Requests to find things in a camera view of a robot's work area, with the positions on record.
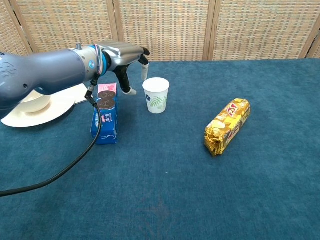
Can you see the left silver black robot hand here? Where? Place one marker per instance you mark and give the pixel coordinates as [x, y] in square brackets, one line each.
[122, 53]

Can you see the beige bowl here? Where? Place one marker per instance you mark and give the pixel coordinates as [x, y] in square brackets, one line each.
[37, 105]

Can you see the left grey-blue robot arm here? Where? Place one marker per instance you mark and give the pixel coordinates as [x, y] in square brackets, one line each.
[50, 67]

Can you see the white paper cup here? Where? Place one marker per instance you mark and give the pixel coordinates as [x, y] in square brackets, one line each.
[156, 100]

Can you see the white round plate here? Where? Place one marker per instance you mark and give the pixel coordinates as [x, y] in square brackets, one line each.
[50, 112]

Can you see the woven bamboo screen panel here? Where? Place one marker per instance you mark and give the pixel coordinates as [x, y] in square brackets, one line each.
[262, 30]
[10, 37]
[316, 50]
[162, 30]
[62, 25]

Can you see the blue pink cookie box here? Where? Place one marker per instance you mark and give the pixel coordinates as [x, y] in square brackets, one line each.
[108, 125]

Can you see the golden snack pack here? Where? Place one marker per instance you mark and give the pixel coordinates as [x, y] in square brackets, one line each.
[227, 125]

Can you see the blue felt table cover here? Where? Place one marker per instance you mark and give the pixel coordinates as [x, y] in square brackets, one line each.
[175, 187]

